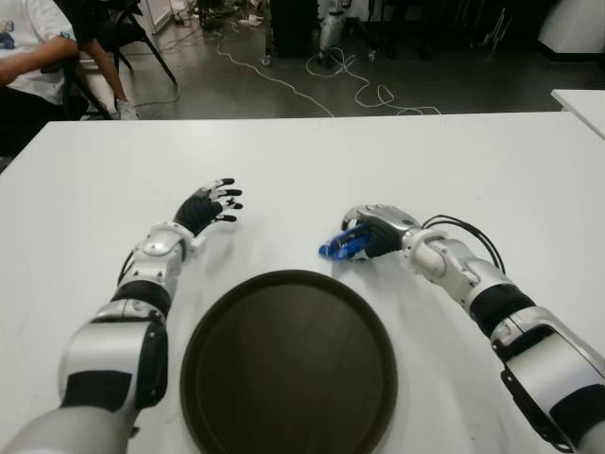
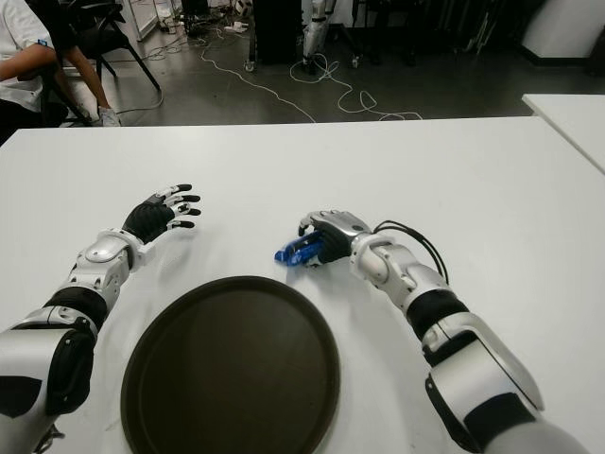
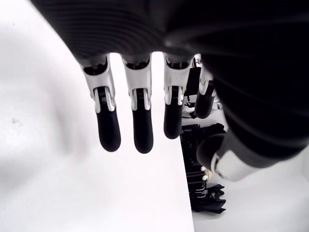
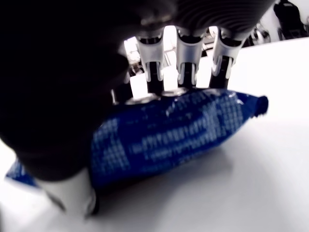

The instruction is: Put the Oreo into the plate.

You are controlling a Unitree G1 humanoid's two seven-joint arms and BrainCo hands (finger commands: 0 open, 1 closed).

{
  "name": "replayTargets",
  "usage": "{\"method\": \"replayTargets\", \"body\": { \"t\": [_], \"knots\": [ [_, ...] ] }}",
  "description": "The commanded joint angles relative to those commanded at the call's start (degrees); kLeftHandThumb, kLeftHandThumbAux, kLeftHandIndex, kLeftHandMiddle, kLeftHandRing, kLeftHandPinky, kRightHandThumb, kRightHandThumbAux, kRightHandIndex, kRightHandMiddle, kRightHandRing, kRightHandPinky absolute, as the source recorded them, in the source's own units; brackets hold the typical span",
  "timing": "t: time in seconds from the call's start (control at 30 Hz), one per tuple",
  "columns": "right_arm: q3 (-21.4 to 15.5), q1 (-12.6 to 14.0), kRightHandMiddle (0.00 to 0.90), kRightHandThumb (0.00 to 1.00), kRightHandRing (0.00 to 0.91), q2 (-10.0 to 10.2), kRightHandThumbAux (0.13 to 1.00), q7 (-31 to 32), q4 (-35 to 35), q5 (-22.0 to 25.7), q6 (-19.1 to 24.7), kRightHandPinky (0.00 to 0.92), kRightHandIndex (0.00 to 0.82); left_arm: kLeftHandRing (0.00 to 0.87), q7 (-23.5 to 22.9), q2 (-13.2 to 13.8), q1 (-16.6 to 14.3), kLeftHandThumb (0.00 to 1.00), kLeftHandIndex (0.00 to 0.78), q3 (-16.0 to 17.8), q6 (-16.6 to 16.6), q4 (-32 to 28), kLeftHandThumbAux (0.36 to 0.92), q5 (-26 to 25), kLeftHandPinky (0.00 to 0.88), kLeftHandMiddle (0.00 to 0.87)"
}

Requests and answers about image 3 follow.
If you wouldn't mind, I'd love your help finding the left robot hand black silver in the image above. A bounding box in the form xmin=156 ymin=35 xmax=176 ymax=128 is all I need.
xmin=30 ymin=0 xmax=309 ymax=182

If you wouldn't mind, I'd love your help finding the black equipment rack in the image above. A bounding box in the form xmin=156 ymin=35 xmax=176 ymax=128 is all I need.
xmin=180 ymin=123 xmax=227 ymax=215

